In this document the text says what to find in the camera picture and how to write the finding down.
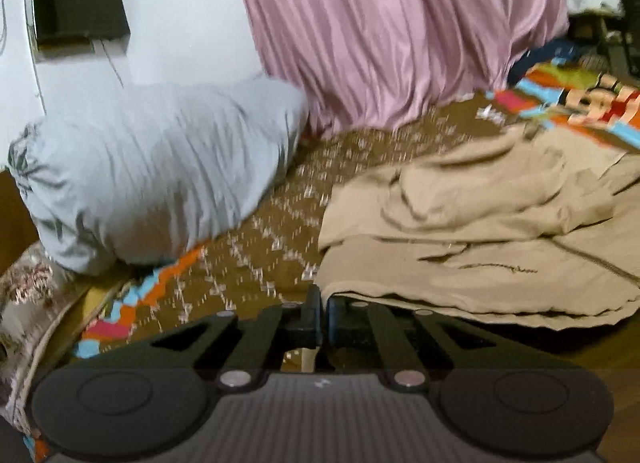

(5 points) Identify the beige hooded sweatshirt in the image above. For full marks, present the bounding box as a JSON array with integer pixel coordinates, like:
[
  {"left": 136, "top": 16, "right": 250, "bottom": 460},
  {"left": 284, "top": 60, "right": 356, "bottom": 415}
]
[{"left": 316, "top": 126, "right": 639, "bottom": 331}]

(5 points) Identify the floral patterned cushion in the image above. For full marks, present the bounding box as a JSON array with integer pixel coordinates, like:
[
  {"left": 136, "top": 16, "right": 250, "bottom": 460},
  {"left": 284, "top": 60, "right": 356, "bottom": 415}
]
[{"left": 1, "top": 242, "right": 88, "bottom": 435}]

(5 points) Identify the brown patterned bedspread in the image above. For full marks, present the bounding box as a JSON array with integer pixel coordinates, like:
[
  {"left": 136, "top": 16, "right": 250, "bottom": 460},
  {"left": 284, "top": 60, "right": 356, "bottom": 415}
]
[{"left": 22, "top": 54, "right": 640, "bottom": 463}]

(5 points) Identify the light grey pillow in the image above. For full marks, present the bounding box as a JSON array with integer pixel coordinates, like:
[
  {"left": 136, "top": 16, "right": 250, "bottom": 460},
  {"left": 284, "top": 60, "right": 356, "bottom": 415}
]
[{"left": 8, "top": 76, "right": 308, "bottom": 275}]

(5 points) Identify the pink satin curtain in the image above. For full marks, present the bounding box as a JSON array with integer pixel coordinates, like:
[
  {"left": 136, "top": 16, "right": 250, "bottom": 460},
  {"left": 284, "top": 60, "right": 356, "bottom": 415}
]
[{"left": 244, "top": 0, "right": 568, "bottom": 137}]

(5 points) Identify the black wall box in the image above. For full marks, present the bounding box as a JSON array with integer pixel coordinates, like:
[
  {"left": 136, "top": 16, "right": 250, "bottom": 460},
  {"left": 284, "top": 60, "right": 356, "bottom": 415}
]
[{"left": 32, "top": 0, "right": 130, "bottom": 46}]

